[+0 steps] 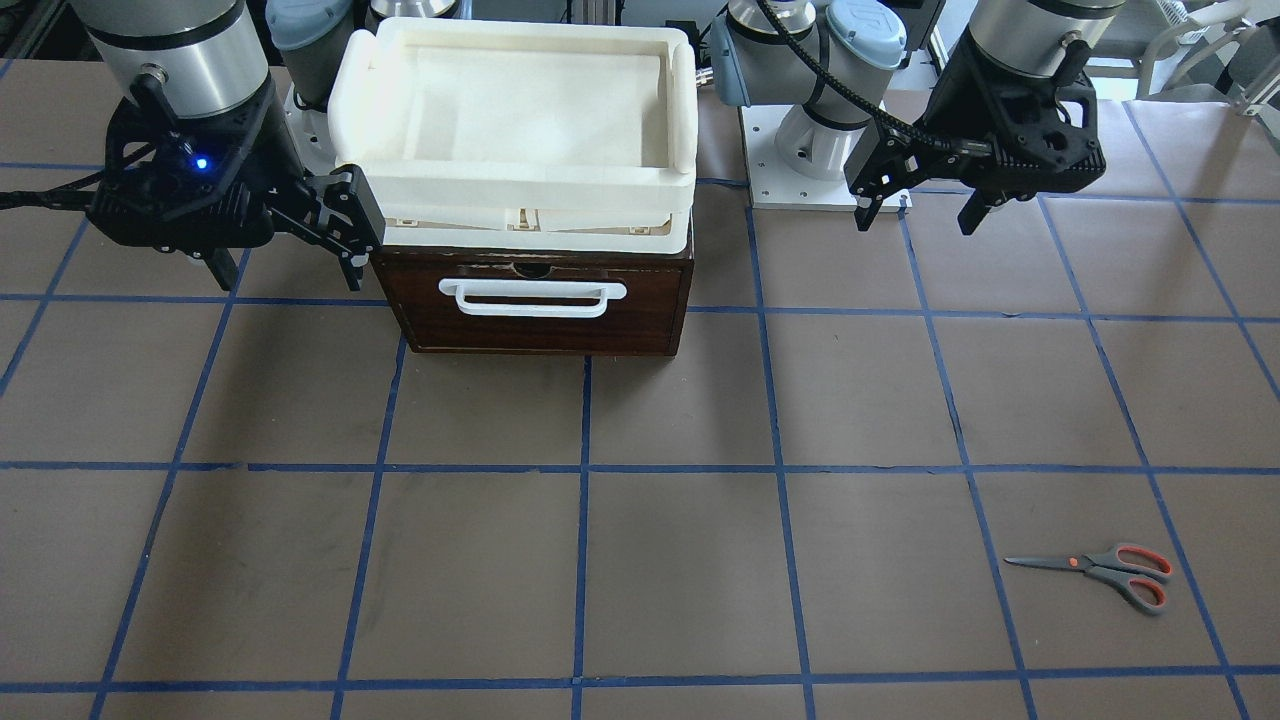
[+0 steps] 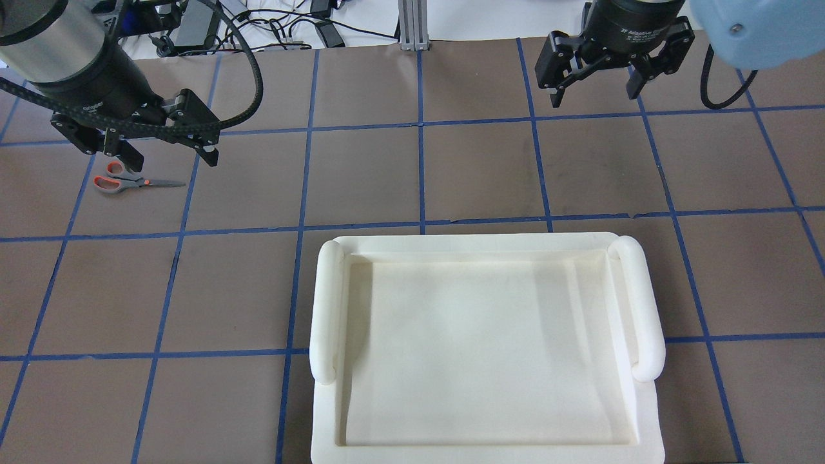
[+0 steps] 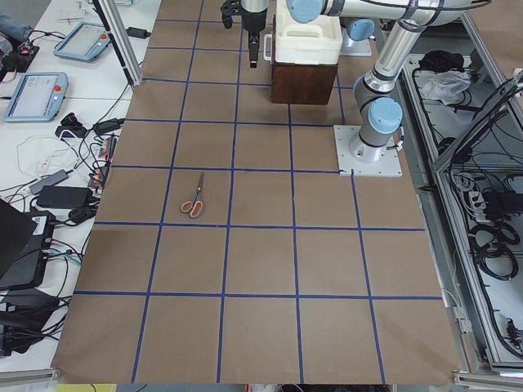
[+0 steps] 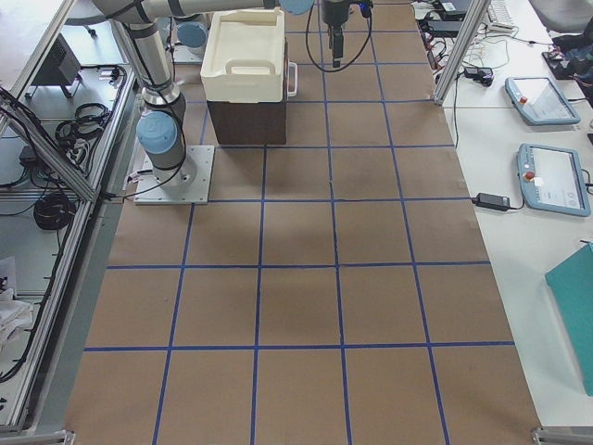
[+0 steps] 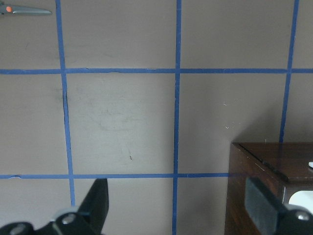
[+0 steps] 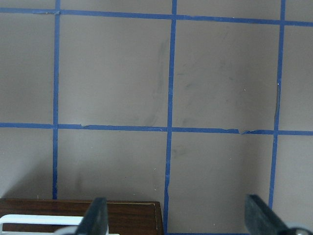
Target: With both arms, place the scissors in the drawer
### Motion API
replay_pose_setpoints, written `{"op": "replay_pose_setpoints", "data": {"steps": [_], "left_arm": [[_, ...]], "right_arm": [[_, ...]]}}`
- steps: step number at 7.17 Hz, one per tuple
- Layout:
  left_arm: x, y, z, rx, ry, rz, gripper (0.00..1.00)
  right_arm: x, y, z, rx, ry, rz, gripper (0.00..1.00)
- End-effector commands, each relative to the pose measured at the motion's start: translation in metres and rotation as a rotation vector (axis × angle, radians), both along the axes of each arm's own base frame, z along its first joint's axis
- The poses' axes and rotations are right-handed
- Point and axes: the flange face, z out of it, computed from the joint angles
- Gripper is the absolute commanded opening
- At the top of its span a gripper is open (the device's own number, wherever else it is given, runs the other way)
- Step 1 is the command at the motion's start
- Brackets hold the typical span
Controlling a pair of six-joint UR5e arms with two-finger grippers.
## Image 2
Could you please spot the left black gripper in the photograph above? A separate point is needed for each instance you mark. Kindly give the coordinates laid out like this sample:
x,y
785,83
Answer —
x,y
108,87

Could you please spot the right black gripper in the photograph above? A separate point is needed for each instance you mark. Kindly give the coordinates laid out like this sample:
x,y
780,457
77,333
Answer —
x,y
620,24

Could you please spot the grey orange scissors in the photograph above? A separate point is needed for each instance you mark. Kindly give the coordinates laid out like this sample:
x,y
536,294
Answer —
x,y
118,178

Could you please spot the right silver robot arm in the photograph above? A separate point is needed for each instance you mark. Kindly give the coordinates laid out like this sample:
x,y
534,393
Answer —
x,y
750,35

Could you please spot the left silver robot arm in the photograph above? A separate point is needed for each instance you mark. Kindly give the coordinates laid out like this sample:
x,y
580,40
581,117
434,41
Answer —
x,y
63,50

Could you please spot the black power adapter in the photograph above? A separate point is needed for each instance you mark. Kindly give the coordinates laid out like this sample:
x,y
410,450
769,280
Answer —
x,y
330,37

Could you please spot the white plastic tray lid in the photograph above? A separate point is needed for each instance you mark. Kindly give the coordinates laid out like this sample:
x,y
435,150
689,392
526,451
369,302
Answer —
x,y
503,348

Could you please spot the aluminium frame post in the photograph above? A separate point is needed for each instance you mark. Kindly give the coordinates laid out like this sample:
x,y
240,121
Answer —
x,y
412,24

